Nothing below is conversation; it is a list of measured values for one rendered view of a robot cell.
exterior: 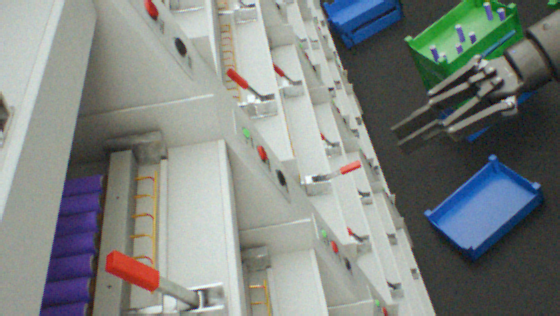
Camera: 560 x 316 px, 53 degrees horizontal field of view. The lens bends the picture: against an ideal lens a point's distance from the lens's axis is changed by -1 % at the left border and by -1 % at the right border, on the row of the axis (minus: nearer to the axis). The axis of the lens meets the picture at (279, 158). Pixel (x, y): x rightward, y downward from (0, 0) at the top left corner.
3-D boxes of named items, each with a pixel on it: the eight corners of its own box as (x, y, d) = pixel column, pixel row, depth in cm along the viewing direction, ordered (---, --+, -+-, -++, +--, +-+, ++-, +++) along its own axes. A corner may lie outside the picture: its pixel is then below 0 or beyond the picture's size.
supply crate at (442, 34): (479, 4, 198) (473, -15, 192) (521, 24, 182) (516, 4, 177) (411, 56, 197) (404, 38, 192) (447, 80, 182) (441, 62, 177)
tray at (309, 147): (295, 59, 131) (292, 23, 124) (357, 280, 87) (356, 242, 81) (209, 74, 130) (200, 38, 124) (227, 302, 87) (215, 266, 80)
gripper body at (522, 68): (561, 91, 82) (502, 124, 85) (534, 58, 88) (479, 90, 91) (545, 57, 77) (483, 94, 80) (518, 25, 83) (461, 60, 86)
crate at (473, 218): (497, 168, 191) (492, 153, 186) (545, 200, 176) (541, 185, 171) (430, 225, 190) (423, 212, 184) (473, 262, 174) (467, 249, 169)
